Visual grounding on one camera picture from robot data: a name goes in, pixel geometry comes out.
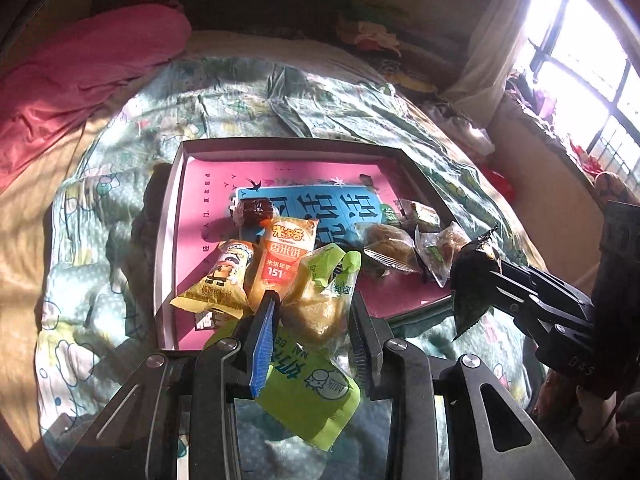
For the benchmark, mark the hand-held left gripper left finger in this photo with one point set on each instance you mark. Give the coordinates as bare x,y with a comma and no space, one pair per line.
262,340

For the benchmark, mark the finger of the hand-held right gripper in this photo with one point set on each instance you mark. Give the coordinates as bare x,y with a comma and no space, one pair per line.
540,275
510,305

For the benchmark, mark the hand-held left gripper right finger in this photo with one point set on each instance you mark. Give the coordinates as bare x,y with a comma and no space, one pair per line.
362,345

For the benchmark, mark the green bread packet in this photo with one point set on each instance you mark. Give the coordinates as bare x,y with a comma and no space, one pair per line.
300,390

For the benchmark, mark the yellow snack packet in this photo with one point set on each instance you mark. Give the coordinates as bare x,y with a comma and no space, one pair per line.
220,285

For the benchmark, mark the orange rice cracker packet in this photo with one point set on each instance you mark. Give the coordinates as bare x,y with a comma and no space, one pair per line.
280,255

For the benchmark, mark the brown pastry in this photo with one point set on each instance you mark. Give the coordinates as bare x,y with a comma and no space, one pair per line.
390,247

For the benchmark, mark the small pastry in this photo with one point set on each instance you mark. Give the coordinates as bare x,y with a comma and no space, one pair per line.
420,215

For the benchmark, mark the dark candy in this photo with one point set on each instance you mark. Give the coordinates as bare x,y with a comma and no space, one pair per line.
255,212

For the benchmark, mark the person's right hand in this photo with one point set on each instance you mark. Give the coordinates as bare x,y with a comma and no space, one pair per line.
612,187

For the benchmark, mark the red bag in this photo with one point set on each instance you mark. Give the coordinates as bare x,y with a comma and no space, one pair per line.
500,182

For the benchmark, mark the pink book with blue panel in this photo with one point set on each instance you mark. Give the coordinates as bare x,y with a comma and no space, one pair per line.
210,195

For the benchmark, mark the white cloth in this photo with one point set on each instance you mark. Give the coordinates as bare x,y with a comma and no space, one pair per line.
465,130

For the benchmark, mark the pink flowers on windowsill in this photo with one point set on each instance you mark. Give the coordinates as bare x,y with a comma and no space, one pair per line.
540,100

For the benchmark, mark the cartoon printed blanket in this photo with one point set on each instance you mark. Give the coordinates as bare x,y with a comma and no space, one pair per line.
100,210

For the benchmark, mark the beige curtain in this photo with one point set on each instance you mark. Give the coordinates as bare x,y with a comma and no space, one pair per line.
495,60

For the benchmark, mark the window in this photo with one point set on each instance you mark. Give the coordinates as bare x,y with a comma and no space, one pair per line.
575,45

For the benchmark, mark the beige bed sheet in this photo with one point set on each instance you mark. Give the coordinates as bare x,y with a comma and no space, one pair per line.
30,240

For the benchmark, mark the pile of clothes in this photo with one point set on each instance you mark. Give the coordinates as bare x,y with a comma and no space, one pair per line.
370,35

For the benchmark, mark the pink quilt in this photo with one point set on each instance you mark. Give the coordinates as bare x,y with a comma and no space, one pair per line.
75,85

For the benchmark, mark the dark headboard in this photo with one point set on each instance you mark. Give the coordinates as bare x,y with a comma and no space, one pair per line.
250,5

